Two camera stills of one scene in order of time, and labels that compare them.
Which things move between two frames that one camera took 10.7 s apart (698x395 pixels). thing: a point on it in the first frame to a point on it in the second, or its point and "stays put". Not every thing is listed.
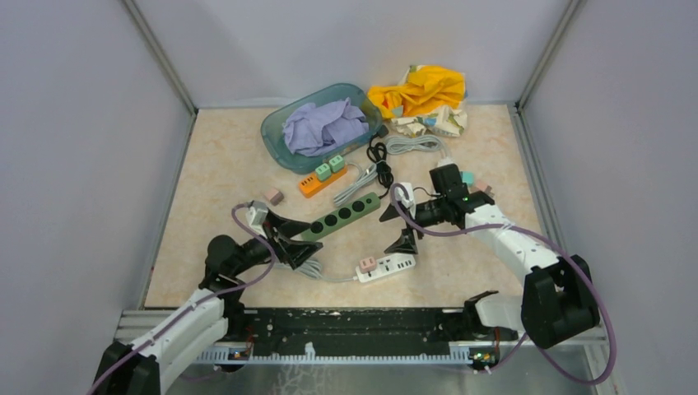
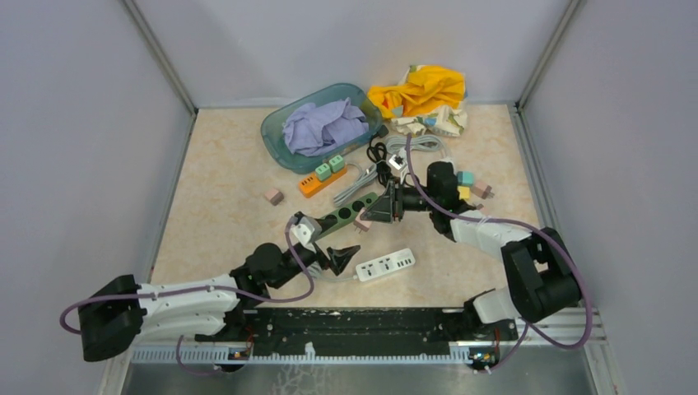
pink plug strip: [367, 265] to [361, 225]
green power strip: [342, 216] stays put
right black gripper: [406, 243] to [382, 209]
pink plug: [274, 196] stays put
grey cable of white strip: [402, 144] stays put
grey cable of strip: [313, 269] stays put
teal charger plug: [467, 178] stays put
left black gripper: [289, 251] to [338, 257]
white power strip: [387, 265] stays put
